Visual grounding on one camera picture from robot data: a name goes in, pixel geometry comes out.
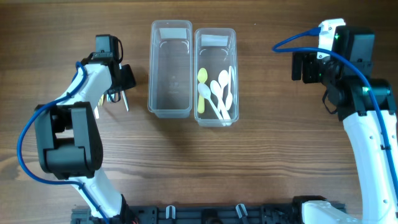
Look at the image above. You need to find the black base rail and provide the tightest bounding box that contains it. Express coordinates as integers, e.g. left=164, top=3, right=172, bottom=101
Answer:
left=70, top=203, right=346, bottom=224

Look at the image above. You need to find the thick-handled white spoon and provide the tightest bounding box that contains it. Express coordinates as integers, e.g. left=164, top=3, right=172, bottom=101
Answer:
left=225, top=66, right=234, bottom=111

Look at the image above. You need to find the pale blue plastic fork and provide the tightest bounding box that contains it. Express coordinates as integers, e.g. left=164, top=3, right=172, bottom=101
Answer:
left=106, top=94, right=115, bottom=103

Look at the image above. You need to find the white spoon bowl down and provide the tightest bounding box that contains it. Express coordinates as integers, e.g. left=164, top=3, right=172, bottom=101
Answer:
left=209, top=80, right=232, bottom=126

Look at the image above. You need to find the yellow plastic fork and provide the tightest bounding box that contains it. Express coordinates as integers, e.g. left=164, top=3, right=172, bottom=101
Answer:
left=98, top=95, right=104, bottom=106

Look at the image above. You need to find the white spoon bowl up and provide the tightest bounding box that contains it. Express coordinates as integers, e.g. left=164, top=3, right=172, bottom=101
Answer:
left=218, top=70, right=229, bottom=94

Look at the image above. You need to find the yellow plastic spoon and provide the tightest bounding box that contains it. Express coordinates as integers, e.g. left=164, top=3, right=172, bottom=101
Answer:
left=197, top=68, right=208, bottom=114

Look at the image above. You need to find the thin white plastic fork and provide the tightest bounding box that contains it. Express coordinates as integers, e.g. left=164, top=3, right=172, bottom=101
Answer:
left=121, top=90, right=129, bottom=112

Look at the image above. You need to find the clear plastic container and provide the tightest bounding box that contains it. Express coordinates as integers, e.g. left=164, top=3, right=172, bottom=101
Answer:
left=193, top=28, right=239, bottom=128
left=147, top=20, right=193, bottom=119

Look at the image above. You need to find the left blue cable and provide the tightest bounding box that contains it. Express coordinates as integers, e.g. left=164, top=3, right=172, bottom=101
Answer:
left=16, top=60, right=110, bottom=224

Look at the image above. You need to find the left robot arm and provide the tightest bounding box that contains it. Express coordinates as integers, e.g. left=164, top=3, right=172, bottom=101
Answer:
left=27, top=34, right=139, bottom=223

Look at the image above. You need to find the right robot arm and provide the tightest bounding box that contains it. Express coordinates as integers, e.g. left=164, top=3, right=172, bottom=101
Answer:
left=290, top=19, right=397, bottom=223

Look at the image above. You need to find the thin-handled white spoon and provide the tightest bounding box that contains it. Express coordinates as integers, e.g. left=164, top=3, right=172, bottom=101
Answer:
left=198, top=83, right=226, bottom=126

